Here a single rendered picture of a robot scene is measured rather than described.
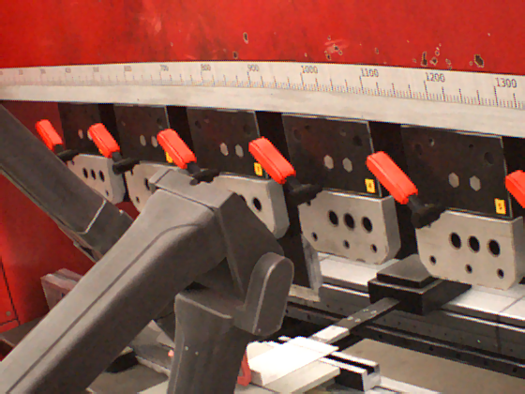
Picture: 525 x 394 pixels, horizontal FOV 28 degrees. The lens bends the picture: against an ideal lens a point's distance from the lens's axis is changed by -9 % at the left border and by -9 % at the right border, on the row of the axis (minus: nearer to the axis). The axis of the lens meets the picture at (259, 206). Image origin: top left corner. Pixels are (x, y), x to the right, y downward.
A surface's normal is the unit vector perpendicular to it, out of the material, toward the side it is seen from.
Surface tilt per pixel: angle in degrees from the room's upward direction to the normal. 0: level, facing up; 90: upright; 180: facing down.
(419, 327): 90
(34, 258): 90
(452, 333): 90
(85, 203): 79
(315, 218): 90
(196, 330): 73
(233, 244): 106
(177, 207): 25
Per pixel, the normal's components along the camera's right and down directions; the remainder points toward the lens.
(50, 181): 0.57, 0.13
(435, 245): -0.78, 0.32
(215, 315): -0.58, 0.04
